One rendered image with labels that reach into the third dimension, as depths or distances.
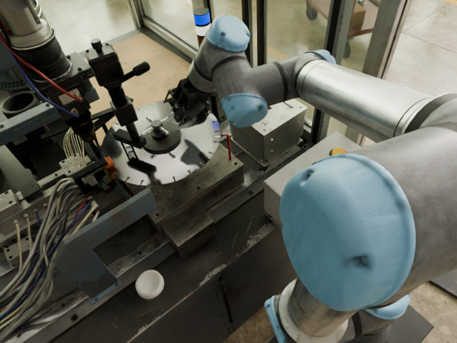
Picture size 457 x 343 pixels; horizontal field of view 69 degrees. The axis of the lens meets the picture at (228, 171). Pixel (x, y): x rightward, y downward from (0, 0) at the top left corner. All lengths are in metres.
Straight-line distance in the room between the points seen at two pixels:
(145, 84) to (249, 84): 0.96
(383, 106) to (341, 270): 0.24
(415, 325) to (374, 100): 0.61
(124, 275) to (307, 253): 0.72
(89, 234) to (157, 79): 0.91
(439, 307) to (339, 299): 1.57
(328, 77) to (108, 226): 0.53
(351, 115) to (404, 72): 2.50
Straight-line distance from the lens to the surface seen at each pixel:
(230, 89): 0.59
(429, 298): 1.83
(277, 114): 1.04
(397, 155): 0.27
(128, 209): 0.76
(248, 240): 0.94
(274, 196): 0.86
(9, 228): 1.11
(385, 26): 0.83
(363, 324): 0.68
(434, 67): 3.11
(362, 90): 0.47
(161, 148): 0.90
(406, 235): 0.25
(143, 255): 0.96
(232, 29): 0.63
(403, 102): 0.43
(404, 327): 0.92
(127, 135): 0.88
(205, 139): 0.90
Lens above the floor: 1.58
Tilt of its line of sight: 50 degrees down
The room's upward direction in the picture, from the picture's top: 7 degrees counter-clockwise
